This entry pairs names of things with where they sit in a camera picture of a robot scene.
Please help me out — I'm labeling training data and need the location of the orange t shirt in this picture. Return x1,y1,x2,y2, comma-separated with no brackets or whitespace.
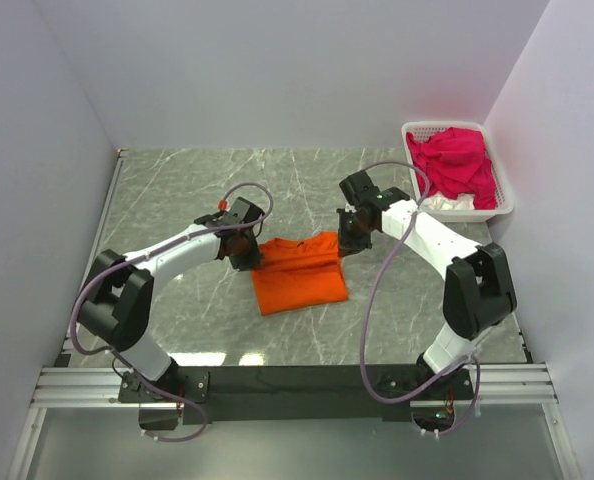
251,231,349,316

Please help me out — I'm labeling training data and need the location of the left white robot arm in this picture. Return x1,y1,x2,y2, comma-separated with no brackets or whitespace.
70,197,268,402

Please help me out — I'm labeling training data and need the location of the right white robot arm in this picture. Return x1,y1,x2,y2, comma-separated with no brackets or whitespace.
338,170,517,404

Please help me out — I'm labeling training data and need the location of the white cloth in basket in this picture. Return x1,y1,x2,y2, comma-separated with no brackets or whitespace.
422,193,475,211

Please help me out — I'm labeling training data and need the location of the pink t shirt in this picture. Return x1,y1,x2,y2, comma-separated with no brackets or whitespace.
405,127,497,210

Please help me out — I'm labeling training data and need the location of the white laundry basket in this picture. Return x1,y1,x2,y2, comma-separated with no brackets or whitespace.
401,120,514,222

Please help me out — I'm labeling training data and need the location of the black base beam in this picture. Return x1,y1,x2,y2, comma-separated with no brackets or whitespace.
119,363,428,426

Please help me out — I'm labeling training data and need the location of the aluminium frame rail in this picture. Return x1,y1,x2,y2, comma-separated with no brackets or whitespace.
6,279,578,480

